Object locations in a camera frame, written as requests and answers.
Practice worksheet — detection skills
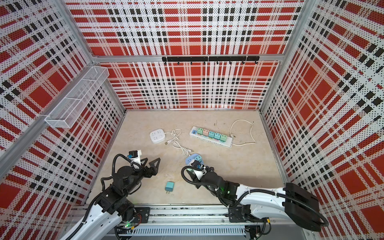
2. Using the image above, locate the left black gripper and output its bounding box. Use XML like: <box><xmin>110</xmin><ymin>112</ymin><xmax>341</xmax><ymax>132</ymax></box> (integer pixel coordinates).
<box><xmin>123</xmin><ymin>157</ymin><xmax>160</xmax><ymax>195</ymax></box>

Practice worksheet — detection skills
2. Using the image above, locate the white square power strip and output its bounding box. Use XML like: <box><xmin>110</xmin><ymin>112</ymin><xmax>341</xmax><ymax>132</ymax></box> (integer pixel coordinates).
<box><xmin>150</xmin><ymin>129</ymin><xmax>166</xmax><ymax>144</ymax></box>

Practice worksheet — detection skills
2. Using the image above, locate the blue square power strip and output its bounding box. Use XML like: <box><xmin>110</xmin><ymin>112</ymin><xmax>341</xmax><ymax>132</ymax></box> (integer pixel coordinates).
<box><xmin>185</xmin><ymin>154</ymin><xmax>204</xmax><ymax>166</ymax></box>

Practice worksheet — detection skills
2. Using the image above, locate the long white power strip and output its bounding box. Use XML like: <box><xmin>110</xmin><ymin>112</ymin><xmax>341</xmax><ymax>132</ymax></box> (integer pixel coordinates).
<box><xmin>189</xmin><ymin>126</ymin><xmax>233</xmax><ymax>148</ymax></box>

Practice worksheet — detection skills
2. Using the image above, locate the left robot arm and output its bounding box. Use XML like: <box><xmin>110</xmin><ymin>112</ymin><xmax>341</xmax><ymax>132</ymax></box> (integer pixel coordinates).
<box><xmin>62</xmin><ymin>151</ymin><xmax>161</xmax><ymax>240</ymax></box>

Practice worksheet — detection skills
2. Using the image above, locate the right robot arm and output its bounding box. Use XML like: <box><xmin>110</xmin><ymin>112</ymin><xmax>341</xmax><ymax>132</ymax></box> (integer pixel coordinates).
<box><xmin>181</xmin><ymin>164</ymin><xmax>329</xmax><ymax>232</ymax></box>

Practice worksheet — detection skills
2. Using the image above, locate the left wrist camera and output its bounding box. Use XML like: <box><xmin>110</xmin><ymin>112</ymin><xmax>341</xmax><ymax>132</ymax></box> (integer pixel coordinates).
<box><xmin>128</xmin><ymin>150</ymin><xmax>142</xmax><ymax>165</ymax></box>

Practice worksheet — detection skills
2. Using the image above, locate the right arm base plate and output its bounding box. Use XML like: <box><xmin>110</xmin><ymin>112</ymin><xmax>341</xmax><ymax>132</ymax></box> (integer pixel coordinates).
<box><xmin>228</xmin><ymin>205</ymin><xmax>268</xmax><ymax>223</ymax></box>

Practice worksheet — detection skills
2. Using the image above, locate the aluminium front rail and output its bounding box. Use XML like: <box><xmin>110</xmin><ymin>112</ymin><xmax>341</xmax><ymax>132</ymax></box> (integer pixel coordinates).
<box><xmin>64</xmin><ymin>203</ymin><xmax>314</xmax><ymax>224</ymax></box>

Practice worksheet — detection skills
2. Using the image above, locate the white cord of square strips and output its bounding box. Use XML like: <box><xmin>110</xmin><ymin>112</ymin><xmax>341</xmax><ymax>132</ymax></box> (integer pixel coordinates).
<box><xmin>164</xmin><ymin>128</ymin><xmax>193</xmax><ymax>157</ymax></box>

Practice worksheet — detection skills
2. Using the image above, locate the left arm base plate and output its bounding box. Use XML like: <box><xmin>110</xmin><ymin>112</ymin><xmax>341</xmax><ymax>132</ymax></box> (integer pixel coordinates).
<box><xmin>122</xmin><ymin>207</ymin><xmax>151</xmax><ymax>225</ymax></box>

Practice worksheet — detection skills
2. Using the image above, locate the white cord of long strip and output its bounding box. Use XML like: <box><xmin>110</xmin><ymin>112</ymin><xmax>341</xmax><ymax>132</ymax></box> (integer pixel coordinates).
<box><xmin>229</xmin><ymin>119</ymin><xmax>256</xmax><ymax>148</ymax></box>

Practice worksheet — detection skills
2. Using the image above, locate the white wire basket shelf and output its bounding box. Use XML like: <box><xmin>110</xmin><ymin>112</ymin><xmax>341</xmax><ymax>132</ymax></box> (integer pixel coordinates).
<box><xmin>45</xmin><ymin>66</ymin><xmax>109</xmax><ymax>129</ymax></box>

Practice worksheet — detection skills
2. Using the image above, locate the black hook rail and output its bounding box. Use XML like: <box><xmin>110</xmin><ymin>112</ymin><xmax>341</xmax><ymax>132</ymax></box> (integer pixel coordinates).
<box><xmin>162</xmin><ymin>56</ymin><xmax>260</xmax><ymax>64</ymax></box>

